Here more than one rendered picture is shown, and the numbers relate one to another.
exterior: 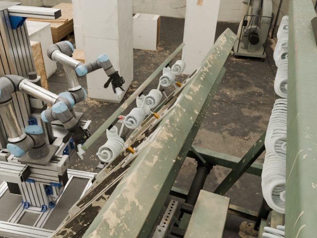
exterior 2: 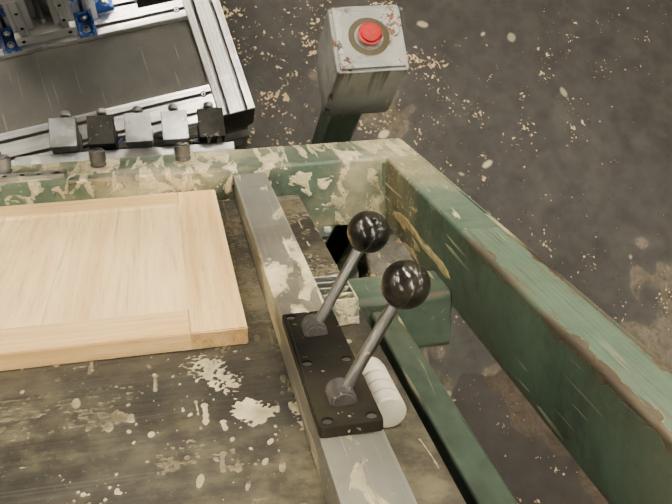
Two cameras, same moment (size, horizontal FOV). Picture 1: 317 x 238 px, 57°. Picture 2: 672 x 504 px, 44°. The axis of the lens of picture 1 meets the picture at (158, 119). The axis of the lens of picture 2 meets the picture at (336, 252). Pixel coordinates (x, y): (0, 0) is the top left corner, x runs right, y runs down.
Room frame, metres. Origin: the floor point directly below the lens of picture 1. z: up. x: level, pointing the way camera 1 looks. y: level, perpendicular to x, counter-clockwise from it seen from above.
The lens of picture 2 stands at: (1.85, -0.15, 2.13)
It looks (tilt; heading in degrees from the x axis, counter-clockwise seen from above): 73 degrees down; 34
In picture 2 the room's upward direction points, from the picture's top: 30 degrees clockwise
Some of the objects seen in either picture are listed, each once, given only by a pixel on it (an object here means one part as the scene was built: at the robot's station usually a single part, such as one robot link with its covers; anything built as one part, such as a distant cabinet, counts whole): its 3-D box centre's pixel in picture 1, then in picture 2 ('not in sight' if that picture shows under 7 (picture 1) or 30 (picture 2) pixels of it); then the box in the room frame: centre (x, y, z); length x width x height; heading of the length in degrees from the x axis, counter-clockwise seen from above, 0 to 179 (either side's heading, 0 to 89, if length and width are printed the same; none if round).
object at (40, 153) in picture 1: (37, 147); not in sight; (1.69, 0.89, 1.09); 0.15 x 0.15 x 0.10
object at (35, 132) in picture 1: (34, 135); not in sight; (1.68, 0.89, 1.20); 0.13 x 0.12 x 0.14; 158
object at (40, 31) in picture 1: (25, 55); not in sight; (4.95, 2.42, 0.48); 1.00 x 0.64 x 0.95; 172
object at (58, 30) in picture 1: (60, 21); not in sight; (8.03, 2.78, 0.23); 2.45 x 1.03 x 0.45; 172
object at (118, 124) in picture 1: (121, 126); (359, 63); (2.37, 0.36, 0.84); 0.12 x 0.12 x 0.18; 71
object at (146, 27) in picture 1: (146, 31); not in sight; (7.07, 0.39, 0.36); 0.58 x 0.45 x 0.72; 82
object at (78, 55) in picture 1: (79, 62); not in sight; (5.54, 1.63, 0.15); 0.61 x 0.52 x 0.31; 172
